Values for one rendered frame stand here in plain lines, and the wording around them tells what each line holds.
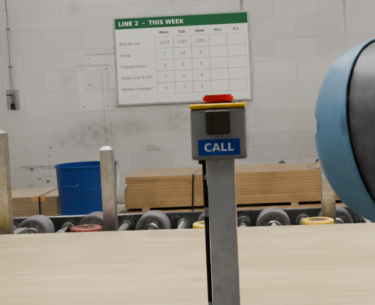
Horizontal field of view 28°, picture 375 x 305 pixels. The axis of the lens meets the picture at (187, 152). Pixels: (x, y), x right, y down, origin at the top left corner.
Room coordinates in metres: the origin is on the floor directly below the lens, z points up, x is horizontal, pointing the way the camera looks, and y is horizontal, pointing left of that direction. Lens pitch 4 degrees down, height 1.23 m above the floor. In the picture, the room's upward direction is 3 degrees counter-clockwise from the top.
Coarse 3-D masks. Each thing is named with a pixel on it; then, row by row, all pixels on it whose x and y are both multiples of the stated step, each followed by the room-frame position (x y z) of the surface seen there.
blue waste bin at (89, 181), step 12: (60, 168) 6.43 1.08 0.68; (72, 168) 6.37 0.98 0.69; (84, 168) 6.36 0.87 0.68; (96, 168) 6.39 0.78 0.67; (60, 180) 6.47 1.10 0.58; (72, 180) 6.39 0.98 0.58; (84, 180) 6.37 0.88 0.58; (96, 180) 6.40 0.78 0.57; (60, 192) 6.49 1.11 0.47; (72, 192) 6.40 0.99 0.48; (84, 192) 6.38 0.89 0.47; (96, 192) 6.40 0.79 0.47; (60, 204) 6.52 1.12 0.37; (72, 204) 6.41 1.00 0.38; (84, 204) 6.39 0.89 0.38; (96, 204) 6.41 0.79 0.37
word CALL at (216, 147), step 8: (200, 144) 0.94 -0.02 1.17; (208, 144) 0.94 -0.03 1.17; (216, 144) 0.94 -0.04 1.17; (224, 144) 0.94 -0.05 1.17; (232, 144) 0.94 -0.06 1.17; (200, 152) 0.94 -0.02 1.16; (208, 152) 0.94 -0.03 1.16; (216, 152) 0.94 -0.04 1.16; (224, 152) 0.94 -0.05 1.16; (232, 152) 0.94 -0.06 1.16
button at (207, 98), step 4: (204, 96) 0.97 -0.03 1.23; (208, 96) 0.96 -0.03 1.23; (212, 96) 0.96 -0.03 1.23; (216, 96) 0.96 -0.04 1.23; (220, 96) 0.96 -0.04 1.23; (224, 96) 0.96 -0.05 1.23; (228, 96) 0.96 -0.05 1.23; (232, 96) 0.97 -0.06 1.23; (204, 100) 0.97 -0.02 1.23; (208, 100) 0.96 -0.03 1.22; (212, 100) 0.96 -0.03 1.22; (216, 100) 0.96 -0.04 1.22; (220, 100) 0.96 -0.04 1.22; (224, 100) 0.96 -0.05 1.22; (228, 100) 0.96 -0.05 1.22
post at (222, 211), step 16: (208, 160) 0.96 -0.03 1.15; (224, 160) 0.96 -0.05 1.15; (208, 176) 0.96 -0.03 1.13; (224, 176) 0.96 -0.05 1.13; (208, 192) 0.96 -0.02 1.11; (224, 192) 0.96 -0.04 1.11; (208, 208) 0.97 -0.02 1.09; (224, 208) 0.96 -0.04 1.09; (208, 224) 0.98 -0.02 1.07; (224, 224) 0.96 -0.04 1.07; (208, 240) 0.98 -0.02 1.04; (224, 240) 0.96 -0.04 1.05; (208, 256) 0.98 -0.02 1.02; (224, 256) 0.96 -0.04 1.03; (208, 272) 0.98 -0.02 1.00; (224, 272) 0.96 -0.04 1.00; (208, 288) 0.98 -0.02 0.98; (224, 288) 0.96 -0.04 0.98; (208, 304) 0.98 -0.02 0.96; (224, 304) 0.96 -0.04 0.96; (240, 304) 0.97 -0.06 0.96
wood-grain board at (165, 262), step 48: (0, 240) 1.85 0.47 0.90; (48, 240) 1.82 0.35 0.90; (96, 240) 1.79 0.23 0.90; (144, 240) 1.76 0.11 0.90; (192, 240) 1.74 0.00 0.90; (240, 240) 1.71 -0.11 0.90; (288, 240) 1.68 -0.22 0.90; (336, 240) 1.66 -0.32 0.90; (0, 288) 1.36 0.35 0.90; (48, 288) 1.34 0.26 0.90; (96, 288) 1.33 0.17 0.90; (144, 288) 1.31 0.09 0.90; (192, 288) 1.29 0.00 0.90; (240, 288) 1.28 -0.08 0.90; (288, 288) 1.26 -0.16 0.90; (336, 288) 1.25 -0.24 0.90
